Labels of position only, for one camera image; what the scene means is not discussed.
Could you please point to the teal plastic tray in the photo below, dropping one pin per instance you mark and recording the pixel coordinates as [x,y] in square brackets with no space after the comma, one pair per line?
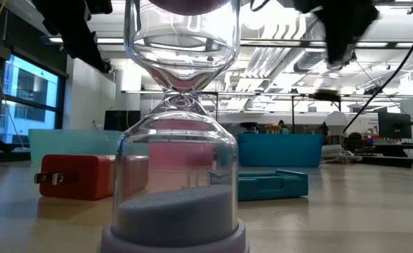
[280,149]

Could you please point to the purple hourglass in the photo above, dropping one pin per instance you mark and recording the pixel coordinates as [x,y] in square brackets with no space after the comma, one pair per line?
[178,218]

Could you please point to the teal digital clock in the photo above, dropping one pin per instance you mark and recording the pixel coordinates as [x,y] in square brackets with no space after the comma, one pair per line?
[269,186]

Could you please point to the orange hourglass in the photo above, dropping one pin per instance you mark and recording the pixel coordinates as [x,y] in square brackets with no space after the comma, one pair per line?
[273,128]

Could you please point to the green plastic tray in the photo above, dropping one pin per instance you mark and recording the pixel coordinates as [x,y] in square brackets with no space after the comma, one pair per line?
[73,140]

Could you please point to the black monitor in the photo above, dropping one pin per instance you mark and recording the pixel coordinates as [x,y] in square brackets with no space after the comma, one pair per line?
[394,126]
[122,120]

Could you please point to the red usb wall charger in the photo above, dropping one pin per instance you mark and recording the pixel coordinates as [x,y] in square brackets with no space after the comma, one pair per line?
[76,175]

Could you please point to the black desk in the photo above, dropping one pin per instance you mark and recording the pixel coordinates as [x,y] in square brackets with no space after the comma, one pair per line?
[403,147]

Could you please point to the person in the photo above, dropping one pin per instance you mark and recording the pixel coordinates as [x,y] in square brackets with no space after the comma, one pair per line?
[355,137]
[282,126]

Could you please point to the large window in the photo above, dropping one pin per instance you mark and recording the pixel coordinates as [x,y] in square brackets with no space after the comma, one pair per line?
[31,88]

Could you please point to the white light bulb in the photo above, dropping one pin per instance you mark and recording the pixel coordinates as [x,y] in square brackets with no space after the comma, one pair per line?
[335,123]

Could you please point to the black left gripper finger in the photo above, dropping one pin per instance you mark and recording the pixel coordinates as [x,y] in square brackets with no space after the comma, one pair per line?
[90,52]

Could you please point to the silver ventilation duct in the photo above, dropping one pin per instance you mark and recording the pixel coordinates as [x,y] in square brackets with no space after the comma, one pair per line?
[306,61]

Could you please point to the long ceiling light bar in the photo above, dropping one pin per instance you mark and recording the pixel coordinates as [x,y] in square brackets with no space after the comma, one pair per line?
[368,44]

